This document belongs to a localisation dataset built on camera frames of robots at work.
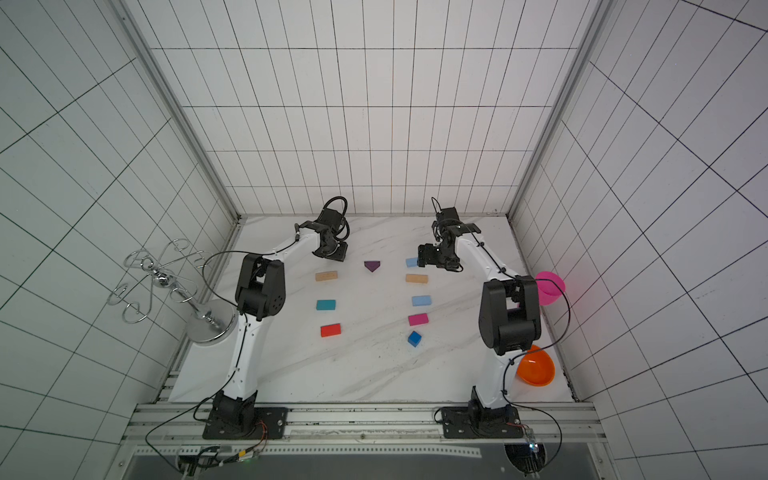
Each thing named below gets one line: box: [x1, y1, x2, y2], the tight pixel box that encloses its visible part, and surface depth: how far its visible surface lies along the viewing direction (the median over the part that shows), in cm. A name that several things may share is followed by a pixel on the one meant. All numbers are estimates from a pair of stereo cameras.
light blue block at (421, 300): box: [412, 295, 431, 307], surface depth 97 cm
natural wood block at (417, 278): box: [406, 274, 429, 284], surface depth 103 cm
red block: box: [320, 323, 341, 338], surface depth 90 cm
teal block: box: [316, 299, 336, 310], surface depth 97 cm
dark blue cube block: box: [407, 330, 422, 348], surface depth 87 cm
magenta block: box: [408, 313, 429, 326], surface depth 92 cm
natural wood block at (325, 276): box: [315, 271, 338, 282], surface depth 103 cm
